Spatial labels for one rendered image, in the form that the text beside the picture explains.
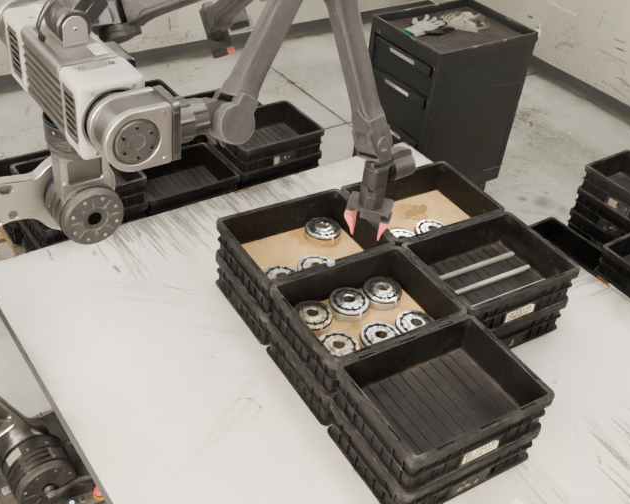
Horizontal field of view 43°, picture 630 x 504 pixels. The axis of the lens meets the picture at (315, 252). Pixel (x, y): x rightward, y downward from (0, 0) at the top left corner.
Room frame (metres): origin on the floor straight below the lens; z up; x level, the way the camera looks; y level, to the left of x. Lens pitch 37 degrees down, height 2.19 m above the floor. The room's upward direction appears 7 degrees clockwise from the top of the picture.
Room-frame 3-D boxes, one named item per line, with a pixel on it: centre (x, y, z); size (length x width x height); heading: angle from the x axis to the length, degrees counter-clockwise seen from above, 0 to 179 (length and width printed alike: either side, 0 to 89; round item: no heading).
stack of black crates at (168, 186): (2.64, 0.57, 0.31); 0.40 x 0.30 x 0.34; 130
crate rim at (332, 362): (1.49, -0.14, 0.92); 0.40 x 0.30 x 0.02; 126
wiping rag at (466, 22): (3.58, -0.56, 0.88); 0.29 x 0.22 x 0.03; 130
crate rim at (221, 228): (1.73, 0.03, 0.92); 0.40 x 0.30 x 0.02; 126
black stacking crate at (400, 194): (1.96, -0.29, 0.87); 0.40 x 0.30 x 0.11; 126
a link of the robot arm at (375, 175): (1.56, -0.12, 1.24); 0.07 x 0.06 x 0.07; 130
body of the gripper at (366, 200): (1.56, -0.11, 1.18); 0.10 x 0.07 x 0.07; 79
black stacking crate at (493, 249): (1.72, -0.47, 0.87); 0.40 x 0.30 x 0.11; 126
